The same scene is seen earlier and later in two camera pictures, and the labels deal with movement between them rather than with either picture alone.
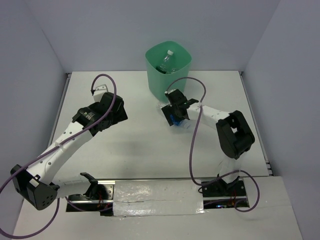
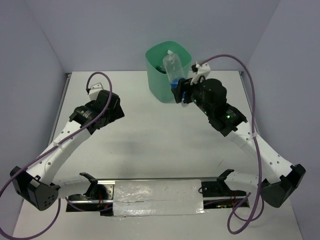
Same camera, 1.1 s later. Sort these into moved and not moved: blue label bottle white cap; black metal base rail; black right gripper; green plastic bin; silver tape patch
Moved: black right gripper; blue label bottle white cap
Not moved: black metal base rail; green plastic bin; silver tape patch
